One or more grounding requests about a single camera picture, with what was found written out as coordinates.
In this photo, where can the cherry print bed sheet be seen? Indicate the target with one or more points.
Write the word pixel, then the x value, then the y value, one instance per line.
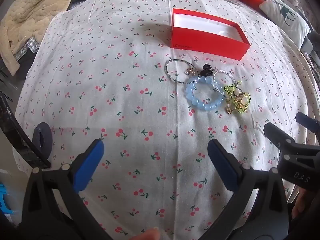
pixel 125 110

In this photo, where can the black round disc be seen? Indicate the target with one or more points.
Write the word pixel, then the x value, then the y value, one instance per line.
pixel 43 138

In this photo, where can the black hair claw clip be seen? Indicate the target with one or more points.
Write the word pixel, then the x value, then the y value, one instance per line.
pixel 207 70

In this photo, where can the green and gold hair clip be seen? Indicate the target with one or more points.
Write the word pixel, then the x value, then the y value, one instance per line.
pixel 231 91

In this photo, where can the beige quilted blanket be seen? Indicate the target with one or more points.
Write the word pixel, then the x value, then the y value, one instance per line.
pixel 32 12

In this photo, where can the plaid cloth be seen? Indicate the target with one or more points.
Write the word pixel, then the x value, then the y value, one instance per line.
pixel 27 47

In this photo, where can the deer print pillow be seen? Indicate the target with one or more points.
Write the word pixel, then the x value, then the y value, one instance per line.
pixel 287 17

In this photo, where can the black stand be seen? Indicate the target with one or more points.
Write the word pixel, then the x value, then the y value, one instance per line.
pixel 17 135

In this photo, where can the blue plastic object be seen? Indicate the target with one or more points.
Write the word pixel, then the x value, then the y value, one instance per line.
pixel 3 200

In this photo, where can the dark chair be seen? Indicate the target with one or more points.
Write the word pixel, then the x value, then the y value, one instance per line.
pixel 311 47

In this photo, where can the person's left hand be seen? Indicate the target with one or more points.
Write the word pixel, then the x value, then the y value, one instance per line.
pixel 146 235

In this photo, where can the red cardboard box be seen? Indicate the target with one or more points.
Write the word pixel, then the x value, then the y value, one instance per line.
pixel 200 42

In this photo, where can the person's right hand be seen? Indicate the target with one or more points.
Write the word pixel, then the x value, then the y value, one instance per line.
pixel 300 205

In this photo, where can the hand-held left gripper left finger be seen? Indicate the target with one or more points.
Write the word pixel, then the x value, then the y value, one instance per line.
pixel 88 166

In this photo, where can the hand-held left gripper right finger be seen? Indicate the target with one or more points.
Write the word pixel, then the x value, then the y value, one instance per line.
pixel 222 166

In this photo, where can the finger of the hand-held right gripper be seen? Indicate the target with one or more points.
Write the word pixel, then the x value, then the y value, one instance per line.
pixel 306 120
pixel 277 136

